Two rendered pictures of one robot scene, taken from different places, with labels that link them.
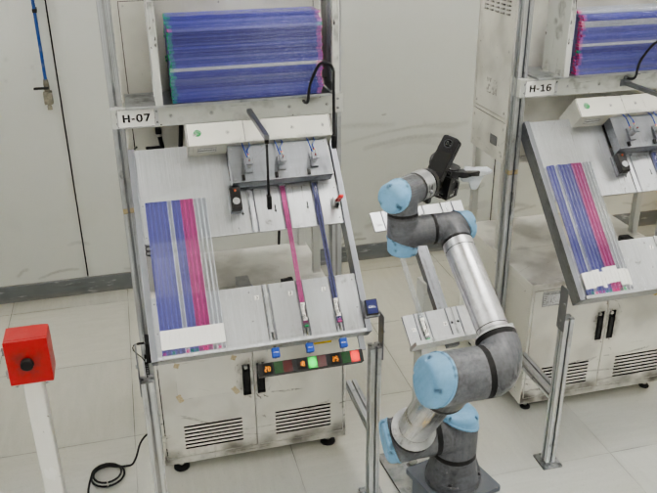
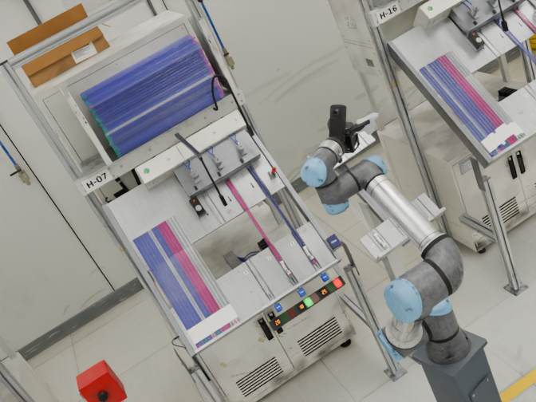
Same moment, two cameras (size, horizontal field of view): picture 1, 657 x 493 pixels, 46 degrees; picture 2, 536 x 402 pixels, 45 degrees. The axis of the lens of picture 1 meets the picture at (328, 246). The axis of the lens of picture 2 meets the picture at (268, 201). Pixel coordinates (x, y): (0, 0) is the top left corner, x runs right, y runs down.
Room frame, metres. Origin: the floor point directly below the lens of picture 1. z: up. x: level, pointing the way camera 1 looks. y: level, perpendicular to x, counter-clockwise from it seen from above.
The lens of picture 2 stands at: (0.04, -0.09, 2.21)
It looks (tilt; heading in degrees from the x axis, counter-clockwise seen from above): 28 degrees down; 3
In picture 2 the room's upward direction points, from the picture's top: 26 degrees counter-clockwise
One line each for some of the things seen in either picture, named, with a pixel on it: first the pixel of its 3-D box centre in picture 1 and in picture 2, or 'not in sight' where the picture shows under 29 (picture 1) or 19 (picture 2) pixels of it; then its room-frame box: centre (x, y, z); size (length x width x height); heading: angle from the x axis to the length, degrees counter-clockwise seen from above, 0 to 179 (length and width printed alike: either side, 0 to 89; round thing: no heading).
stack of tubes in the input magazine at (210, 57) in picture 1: (243, 54); (154, 95); (2.59, 0.27, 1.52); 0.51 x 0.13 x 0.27; 104
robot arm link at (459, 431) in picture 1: (453, 427); (433, 313); (1.66, -0.33, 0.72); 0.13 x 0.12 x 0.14; 105
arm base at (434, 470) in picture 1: (453, 462); (444, 337); (1.67, -0.33, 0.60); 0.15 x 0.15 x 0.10
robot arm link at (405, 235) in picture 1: (409, 232); (336, 191); (1.73, -0.20, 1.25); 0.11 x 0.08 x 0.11; 105
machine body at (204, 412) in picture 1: (241, 351); (252, 305); (2.70, 0.36, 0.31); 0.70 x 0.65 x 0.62; 104
